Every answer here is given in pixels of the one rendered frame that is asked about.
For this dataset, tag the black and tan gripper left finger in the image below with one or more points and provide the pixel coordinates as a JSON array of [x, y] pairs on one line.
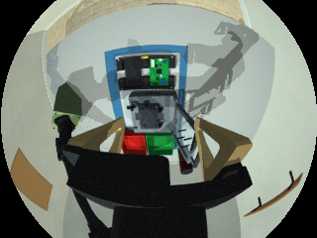
[[93, 138]]

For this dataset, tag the red open box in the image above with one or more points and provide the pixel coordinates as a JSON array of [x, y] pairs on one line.
[[136, 144]]

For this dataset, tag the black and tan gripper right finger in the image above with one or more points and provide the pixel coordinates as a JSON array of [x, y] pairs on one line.
[[233, 147]]

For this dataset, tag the green bin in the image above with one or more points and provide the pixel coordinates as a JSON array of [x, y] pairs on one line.
[[159, 144]]

